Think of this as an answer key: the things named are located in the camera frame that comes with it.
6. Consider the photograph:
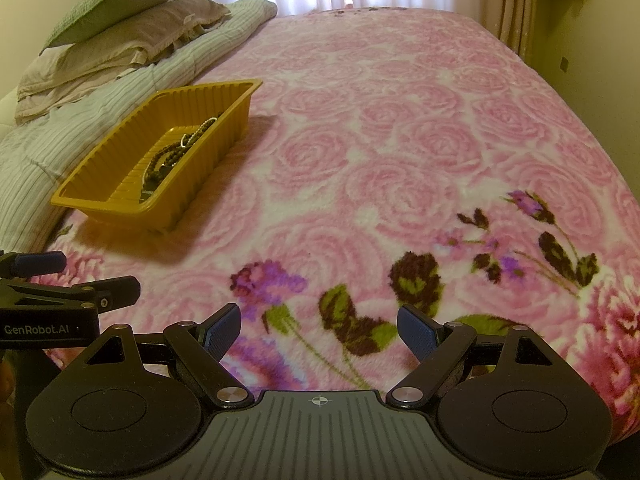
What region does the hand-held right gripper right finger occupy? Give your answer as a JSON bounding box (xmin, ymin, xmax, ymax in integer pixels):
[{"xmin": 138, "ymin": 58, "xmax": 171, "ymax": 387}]
[{"xmin": 387, "ymin": 304, "xmax": 554, "ymax": 409}]

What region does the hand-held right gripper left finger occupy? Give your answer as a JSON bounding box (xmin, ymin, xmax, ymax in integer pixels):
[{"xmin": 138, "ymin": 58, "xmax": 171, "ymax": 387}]
[{"xmin": 84, "ymin": 302, "xmax": 256, "ymax": 411}]

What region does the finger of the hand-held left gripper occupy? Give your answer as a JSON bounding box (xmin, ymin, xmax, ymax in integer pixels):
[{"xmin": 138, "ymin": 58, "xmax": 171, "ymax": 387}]
[
  {"xmin": 0, "ymin": 275, "xmax": 142, "ymax": 314},
  {"xmin": 0, "ymin": 251, "xmax": 68, "ymax": 279}
]

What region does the yellow plastic tray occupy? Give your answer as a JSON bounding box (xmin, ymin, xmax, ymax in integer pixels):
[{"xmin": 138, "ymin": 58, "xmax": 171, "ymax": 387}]
[{"xmin": 50, "ymin": 78, "xmax": 264, "ymax": 234}]

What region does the long brown bead necklace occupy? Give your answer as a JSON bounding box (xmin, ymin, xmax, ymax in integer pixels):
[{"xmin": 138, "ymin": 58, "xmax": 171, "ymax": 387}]
[{"xmin": 141, "ymin": 114, "xmax": 224, "ymax": 197}]

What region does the thin white pearl bracelet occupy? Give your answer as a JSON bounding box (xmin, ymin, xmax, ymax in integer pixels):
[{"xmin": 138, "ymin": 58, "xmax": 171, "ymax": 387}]
[{"xmin": 178, "ymin": 116, "xmax": 219, "ymax": 149}]

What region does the striped pale green quilt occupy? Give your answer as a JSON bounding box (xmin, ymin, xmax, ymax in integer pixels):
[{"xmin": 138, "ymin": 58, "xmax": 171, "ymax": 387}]
[{"xmin": 0, "ymin": 0, "xmax": 279, "ymax": 257}]

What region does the pink floral blanket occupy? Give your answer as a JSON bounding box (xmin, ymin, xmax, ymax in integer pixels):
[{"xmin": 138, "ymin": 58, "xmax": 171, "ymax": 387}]
[{"xmin": 27, "ymin": 7, "xmax": 640, "ymax": 443}]

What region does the green pillow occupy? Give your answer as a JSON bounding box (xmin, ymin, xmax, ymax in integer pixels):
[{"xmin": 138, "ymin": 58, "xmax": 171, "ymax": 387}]
[{"xmin": 42, "ymin": 0, "xmax": 217, "ymax": 51}]

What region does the beige curtain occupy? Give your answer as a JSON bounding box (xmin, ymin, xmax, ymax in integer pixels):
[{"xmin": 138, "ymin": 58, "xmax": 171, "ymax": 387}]
[{"xmin": 497, "ymin": 0, "xmax": 539, "ymax": 62}]

